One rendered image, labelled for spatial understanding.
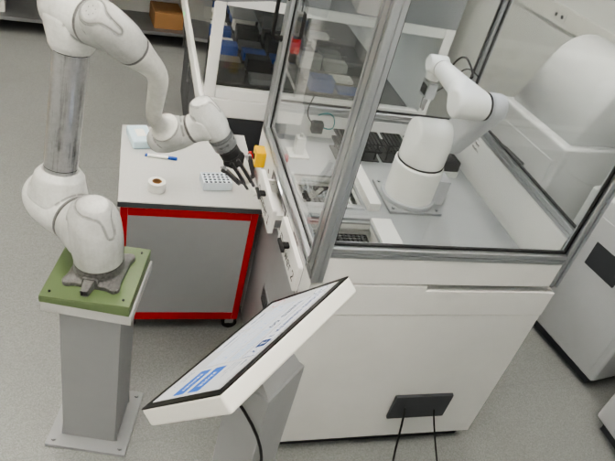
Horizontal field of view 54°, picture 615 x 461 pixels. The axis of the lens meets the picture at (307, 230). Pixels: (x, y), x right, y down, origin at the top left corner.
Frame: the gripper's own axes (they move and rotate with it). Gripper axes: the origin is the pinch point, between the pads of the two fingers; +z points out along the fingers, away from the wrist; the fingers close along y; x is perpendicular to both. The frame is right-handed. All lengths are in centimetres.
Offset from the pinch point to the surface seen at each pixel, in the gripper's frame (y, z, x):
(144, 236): -51, 7, 11
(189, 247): -38.1, 22.3, 11.1
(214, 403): -9, -35, -115
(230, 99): -1, 3, 81
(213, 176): -16.1, 5.2, 27.1
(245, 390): -3, -33, -113
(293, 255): 7.1, 6.7, -38.2
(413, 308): 37, 38, -55
